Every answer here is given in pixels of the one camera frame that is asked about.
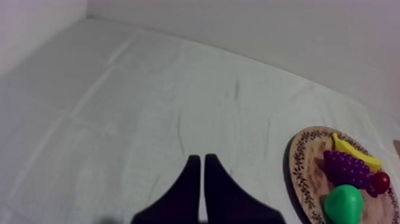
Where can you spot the small red fruit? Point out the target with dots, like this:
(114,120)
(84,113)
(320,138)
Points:
(381,182)

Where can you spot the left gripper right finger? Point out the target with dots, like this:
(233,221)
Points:
(228,197)

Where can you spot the round wooden board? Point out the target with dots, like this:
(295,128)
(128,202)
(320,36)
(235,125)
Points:
(307,175)

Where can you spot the purple toy grapes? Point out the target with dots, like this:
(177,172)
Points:
(347,170)

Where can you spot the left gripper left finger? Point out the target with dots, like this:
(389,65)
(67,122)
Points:
(181,197)

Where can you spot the yellow toy banana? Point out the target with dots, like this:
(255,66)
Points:
(356,153)

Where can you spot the green toy pear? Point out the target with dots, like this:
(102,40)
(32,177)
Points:
(343,204)

